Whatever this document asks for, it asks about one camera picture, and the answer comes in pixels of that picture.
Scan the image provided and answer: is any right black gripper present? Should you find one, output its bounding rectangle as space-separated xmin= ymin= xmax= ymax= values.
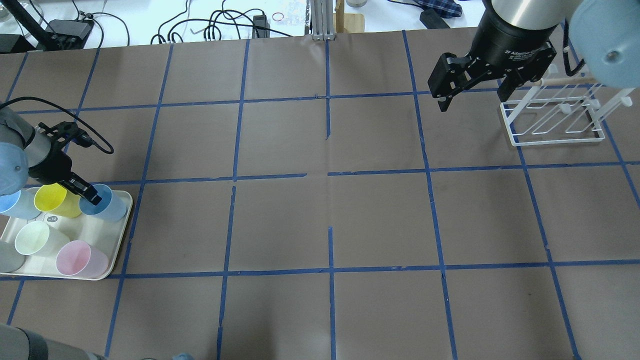
xmin=428 ymin=10 xmax=557 ymax=112

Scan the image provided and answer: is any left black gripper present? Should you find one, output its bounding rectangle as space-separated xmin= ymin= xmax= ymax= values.
xmin=29 ymin=145 xmax=103 ymax=206

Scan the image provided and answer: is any light blue plastic cup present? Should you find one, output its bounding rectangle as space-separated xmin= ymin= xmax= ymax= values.
xmin=78 ymin=183 xmax=128 ymax=223

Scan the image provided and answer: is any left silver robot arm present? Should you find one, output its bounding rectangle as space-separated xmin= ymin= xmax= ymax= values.
xmin=0 ymin=96 xmax=114 ymax=205

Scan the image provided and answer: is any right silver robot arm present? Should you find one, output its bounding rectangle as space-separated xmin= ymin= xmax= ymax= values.
xmin=427 ymin=0 xmax=640 ymax=112

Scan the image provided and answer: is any yellow plastic cup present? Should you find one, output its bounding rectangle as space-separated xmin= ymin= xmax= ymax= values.
xmin=33 ymin=183 xmax=82 ymax=218

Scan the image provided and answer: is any cream plastic cup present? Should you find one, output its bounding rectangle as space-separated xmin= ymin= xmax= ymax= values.
xmin=14 ymin=221 xmax=70 ymax=258

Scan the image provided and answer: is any pink plastic cup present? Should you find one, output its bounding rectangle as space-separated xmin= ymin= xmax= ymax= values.
xmin=55 ymin=240 xmax=110 ymax=280

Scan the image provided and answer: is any grey plastic cup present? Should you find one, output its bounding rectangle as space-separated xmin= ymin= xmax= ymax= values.
xmin=0 ymin=241 xmax=26 ymax=273

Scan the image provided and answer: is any black power adapter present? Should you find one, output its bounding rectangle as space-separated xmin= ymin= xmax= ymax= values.
xmin=419 ymin=7 xmax=451 ymax=29

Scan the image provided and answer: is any blue plaid umbrella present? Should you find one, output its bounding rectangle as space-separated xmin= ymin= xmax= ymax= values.
xmin=414 ymin=0 xmax=463 ymax=19

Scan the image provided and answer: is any wooden mug tree stand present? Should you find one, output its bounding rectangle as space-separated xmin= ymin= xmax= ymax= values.
xmin=333 ymin=0 xmax=366 ymax=34

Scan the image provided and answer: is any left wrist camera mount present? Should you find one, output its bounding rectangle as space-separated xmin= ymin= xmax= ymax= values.
xmin=35 ymin=121 xmax=96 ymax=151

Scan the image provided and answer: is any black braided camera cable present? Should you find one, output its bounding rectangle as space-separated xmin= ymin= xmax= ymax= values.
xmin=0 ymin=96 xmax=115 ymax=155

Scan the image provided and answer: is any white wire cup rack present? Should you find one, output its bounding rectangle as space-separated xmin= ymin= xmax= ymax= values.
xmin=499 ymin=73 xmax=635 ymax=147

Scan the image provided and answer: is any aluminium frame post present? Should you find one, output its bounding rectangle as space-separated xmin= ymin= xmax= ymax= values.
xmin=307 ymin=0 xmax=336 ymax=41

